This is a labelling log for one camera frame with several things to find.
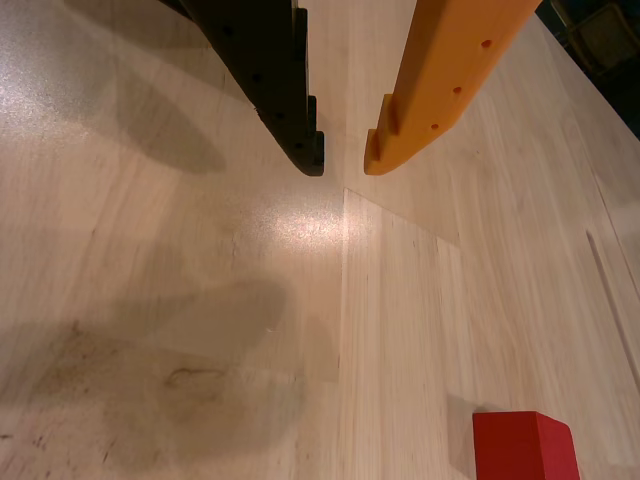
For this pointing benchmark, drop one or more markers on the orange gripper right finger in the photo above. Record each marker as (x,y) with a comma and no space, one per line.
(440,75)

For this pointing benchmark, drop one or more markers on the dark wooden furniture frame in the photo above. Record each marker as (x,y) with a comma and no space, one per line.
(600,40)

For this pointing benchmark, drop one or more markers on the red wooden cube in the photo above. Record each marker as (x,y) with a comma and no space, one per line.
(520,450)

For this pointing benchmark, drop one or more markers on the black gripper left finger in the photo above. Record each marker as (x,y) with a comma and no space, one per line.
(270,75)

